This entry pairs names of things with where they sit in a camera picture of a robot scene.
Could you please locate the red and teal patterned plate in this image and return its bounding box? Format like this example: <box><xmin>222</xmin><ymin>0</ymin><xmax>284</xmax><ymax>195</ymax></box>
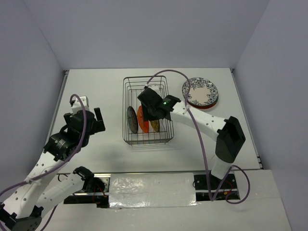
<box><xmin>187</xmin><ymin>97</ymin><xmax>219</xmax><ymax>110</ymax></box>

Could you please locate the blue floral white plate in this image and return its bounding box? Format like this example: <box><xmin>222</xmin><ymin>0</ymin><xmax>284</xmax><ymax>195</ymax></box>
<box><xmin>187</xmin><ymin>77</ymin><xmax>218</xmax><ymax>101</ymax></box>

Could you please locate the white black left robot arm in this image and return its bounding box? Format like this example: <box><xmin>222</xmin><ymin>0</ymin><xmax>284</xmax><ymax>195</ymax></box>
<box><xmin>0</xmin><ymin>108</ymin><xmax>105</xmax><ymax>231</ymax></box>

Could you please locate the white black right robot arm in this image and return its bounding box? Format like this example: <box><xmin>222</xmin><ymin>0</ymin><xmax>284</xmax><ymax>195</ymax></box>
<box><xmin>137</xmin><ymin>87</ymin><xmax>245</xmax><ymax>188</ymax></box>

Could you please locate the yellow rimmed patterned plate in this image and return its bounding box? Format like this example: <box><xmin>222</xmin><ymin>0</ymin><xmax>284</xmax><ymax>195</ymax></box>
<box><xmin>150</xmin><ymin>120</ymin><xmax>160</xmax><ymax>132</ymax></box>

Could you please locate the orange red plate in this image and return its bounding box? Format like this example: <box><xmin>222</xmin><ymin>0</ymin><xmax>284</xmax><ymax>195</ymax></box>
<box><xmin>137</xmin><ymin>105</ymin><xmax>149</xmax><ymax>133</ymax></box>

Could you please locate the light green small plate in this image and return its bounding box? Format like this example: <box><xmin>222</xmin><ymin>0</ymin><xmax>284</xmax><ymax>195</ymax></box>
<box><xmin>126</xmin><ymin>106</ymin><xmax>138</xmax><ymax>134</ymax></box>

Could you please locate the silver foil tape panel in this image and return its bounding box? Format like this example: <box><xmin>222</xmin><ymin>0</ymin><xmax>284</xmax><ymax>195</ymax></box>
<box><xmin>109</xmin><ymin>173</ymin><xmax>197</xmax><ymax>208</ymax></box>

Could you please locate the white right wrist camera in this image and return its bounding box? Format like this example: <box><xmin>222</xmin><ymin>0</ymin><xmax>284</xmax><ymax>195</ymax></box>
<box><xmin>144</xmin><ymin>84</ymin><xmax>160</xmax><ymax>94</ymax></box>

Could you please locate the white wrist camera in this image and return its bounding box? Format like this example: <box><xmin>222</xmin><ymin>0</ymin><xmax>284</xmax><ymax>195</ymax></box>
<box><xmin>144</xmin><ymin>84</ymin><xmax>160</xmax><ymax>94</ymax></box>
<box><xmin>70</xmin><ymin>96</ymin><xmax>90</xmax><ymax>114</ymax></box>

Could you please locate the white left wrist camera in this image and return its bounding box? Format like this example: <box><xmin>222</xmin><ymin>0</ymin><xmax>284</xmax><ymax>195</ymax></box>
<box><xmin>70</xmin><ymin>96</ymin><xmax>90</xmax><ymax>114</ymax></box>

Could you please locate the grey wire dish rack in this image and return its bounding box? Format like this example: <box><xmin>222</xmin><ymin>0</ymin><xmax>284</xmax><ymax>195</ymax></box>
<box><xmin>122</xmin><ymin>76</ymin><xmax>174</xmax><ymax>145</ymax></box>

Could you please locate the aluminium table edge rail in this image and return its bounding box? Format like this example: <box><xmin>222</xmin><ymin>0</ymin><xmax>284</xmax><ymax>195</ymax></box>
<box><xmin>45</xmin><ymin>70</ymin><xmax>69</xmax><ymax>144</ymax></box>

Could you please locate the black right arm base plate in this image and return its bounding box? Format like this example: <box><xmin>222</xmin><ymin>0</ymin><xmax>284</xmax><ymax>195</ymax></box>
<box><xmin>193</xmin><ymin>174</ymin><xmax>237</xmax><ymax>191</ymax></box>

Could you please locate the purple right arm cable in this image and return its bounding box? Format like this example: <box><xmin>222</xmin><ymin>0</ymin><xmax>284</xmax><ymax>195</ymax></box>
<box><xmin>146</xmin><ymin>69</ymin><xmax>251</xmax><ymax>205</ymax></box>

